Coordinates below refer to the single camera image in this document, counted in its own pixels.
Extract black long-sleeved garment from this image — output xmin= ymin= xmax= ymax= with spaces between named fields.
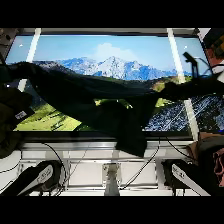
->
xmin=6 ymin=61 xmax=224 ymax=158

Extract brown garment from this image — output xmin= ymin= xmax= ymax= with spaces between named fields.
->
xmin=185 ymin=131 xmax=224 ymax=162

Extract red-brown garment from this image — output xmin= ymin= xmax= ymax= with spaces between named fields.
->
xmin=205 ymin=48 xmax=224 ymax=74

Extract pink garment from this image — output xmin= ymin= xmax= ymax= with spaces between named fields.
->
xmin=212 ymin=147 xmax=224 ymax=188

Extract checked shirt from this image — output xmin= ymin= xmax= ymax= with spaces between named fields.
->
xmin=212 ymin=41 xmax=224 ymax=60

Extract black cable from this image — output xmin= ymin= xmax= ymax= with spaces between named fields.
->
xmin=119 ymin=139 xmax=162 ymax=192
xmin=163 ymin=135 xmax=196 ymax=159
xmin=41 ymin=142 xmax=69 ymax=196
xmin=193 ymin=55 xmax=215 ymax=76

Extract silver frame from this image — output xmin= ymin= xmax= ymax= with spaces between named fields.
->
xmin=0 ymin=139 xmax=224 ymax=197

